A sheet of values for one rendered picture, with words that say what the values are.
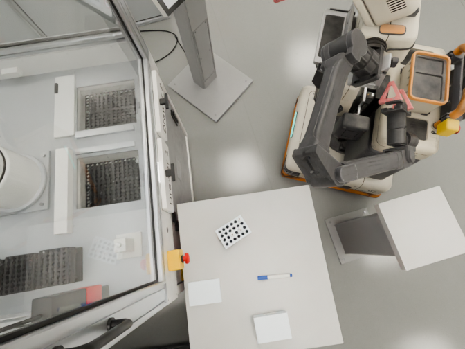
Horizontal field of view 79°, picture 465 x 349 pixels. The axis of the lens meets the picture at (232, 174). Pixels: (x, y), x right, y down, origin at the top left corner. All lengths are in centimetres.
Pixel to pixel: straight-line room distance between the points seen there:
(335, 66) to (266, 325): 90
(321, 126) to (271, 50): 183
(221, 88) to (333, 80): 153
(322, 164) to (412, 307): 168
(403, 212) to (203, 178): 127
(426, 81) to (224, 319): 127
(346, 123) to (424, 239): 58
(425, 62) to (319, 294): 106
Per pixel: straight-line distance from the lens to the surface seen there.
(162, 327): 208
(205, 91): 226
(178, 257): 107
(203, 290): 120
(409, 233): 138
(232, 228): 116
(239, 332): 124
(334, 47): 92
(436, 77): 149
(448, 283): 236
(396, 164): 101
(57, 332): 51
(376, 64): 99
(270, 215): 121
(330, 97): 79
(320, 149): 68
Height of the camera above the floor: 196
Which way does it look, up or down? 75 degrees down
